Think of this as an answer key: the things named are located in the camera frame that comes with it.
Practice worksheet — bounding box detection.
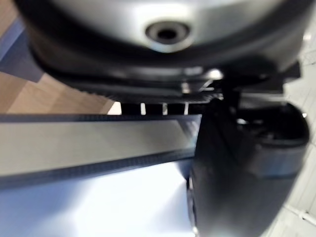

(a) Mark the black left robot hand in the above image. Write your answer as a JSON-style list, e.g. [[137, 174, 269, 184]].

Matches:
[[14, 0, 316, 237]]

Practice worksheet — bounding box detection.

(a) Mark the blue file box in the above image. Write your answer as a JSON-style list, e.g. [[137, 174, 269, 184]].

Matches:
[[0, 113, 203, 237]]

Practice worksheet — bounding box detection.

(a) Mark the dark blue flat folder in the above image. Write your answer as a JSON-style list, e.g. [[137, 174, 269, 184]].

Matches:
[[0, 19, 49, 82]]

